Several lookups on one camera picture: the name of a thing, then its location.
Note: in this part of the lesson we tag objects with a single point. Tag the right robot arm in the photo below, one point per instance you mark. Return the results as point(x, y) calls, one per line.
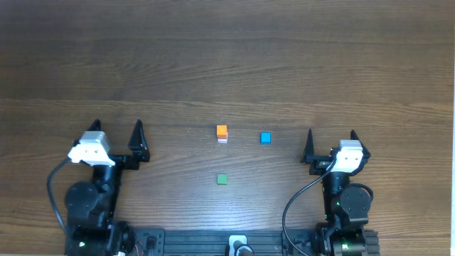
point(350, 204)

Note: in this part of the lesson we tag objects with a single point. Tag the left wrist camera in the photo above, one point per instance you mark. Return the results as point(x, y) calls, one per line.
point(90, 149)

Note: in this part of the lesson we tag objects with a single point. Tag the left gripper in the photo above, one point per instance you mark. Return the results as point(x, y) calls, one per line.
point(126, 161)

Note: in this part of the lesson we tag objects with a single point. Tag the mounting rail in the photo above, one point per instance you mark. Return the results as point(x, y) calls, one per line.
point(199, 243)

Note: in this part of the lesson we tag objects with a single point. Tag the orange cube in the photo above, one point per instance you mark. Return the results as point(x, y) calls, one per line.
point(222, 131)

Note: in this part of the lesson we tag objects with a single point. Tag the blue cube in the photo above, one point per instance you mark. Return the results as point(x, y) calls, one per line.
point(265, 138)

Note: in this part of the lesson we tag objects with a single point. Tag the green cube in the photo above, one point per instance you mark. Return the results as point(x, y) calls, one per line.
point(222, 178)

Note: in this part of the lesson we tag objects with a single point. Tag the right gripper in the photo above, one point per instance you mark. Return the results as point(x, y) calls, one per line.
point(320, 165)

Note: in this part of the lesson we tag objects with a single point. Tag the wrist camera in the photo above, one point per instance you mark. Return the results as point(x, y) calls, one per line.
point(90, 149)
point(349, 156)

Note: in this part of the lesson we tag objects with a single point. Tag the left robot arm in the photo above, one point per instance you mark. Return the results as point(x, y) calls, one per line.
point(83, 202)

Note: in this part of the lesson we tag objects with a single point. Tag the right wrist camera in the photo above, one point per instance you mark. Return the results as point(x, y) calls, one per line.
point(349, 156)

